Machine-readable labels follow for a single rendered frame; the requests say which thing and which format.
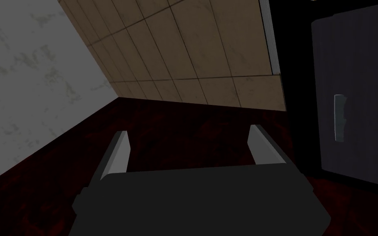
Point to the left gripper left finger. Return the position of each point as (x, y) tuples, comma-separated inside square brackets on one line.
[(118, 156)]

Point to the dark grey cabinet door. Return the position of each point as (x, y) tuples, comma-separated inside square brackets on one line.
[(366, 98)]

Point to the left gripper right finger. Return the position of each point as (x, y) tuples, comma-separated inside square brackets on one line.
[(265, 147)]

